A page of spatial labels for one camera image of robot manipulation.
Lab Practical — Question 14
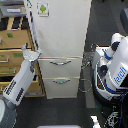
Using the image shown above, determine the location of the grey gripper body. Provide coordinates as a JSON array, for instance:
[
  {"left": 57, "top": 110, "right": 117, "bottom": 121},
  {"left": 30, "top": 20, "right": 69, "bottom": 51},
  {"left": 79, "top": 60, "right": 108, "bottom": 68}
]
[{"left": 23, "top": 50, "right": 38, "bottom": 62}]

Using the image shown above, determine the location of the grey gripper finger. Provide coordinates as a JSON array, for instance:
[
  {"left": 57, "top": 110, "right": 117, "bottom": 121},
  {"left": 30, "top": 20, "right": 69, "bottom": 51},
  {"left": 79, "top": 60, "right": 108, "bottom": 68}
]
[
  {"left": 21, "top": 43, "right": 28, "bottom": 51},
  {"left": 35, "top": 49, "right": 42, "bottom": 56}
]

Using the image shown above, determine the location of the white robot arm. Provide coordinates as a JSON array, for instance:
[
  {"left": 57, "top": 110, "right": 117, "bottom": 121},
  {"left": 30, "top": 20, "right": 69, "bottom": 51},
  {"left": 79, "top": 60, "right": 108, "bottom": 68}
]
[{"left": 0, "top": 45, "right": 42, "bottom": 128}]

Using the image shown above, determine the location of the wooden drawer cabinet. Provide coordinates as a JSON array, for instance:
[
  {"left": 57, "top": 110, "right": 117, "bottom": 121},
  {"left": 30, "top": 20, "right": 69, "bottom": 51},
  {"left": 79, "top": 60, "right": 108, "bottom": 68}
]
[{"left": 0, "top": 16, "right": 46, "bottom": 98}]

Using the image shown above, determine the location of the white refrigerator body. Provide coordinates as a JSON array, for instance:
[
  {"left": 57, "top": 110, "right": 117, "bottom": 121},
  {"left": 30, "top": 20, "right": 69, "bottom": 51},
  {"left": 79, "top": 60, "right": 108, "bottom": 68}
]
[{"left": 23, "top": 0, "right": 93, "bottom": 100}]

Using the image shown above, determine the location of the grey device on cabinet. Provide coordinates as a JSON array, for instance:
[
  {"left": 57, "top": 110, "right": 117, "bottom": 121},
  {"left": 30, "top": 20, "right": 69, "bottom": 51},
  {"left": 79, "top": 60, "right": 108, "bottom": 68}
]
[{"left": 0, "top": 5, "right": 26, "bottom": 17}]

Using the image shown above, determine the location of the green android sticker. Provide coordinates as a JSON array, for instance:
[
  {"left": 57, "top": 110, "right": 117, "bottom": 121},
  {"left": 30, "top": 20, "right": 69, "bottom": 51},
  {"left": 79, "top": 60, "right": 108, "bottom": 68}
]
[{"left": 37, "top": 2, "right": 49, "bottom": 17}]

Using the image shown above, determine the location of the white blue parked robot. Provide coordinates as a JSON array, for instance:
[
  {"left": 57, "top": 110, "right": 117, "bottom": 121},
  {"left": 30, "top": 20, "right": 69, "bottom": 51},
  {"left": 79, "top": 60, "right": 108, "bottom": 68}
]
[{"left": 92, "top": 33, "right": 128, "bottom": 103}]

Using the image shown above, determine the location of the middle fridge drawer handle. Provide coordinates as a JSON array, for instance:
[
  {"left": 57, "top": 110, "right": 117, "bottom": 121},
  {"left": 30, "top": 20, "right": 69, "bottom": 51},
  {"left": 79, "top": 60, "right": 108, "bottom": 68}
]
[{"left": 50, "top": 60, "right": 71, "bottom": 65}]

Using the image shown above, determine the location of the fridge drawer handle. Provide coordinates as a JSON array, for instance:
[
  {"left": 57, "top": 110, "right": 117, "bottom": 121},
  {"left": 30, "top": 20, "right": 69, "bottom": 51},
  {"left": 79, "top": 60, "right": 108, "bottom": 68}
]
[
  {"left": 52, "top": 79, "right": 70, "bottom": 84},
  {"left": 50, "top": 60, "right": 71, "bottom": 65}
]

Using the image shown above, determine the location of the bottom fridge drawer handle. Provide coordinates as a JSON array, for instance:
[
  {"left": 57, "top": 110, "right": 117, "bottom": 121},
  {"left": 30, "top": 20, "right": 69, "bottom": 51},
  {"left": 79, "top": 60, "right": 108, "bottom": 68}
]
[{"left": 52, "top": 79, "right": 70, "bottom": 84}]

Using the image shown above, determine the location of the grey coiled cable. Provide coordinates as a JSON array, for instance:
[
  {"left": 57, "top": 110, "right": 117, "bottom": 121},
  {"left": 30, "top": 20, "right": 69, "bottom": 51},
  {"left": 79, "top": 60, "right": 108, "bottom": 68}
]
[{"left": 78, "top": 78, "right": 94, "bottom": 94}]

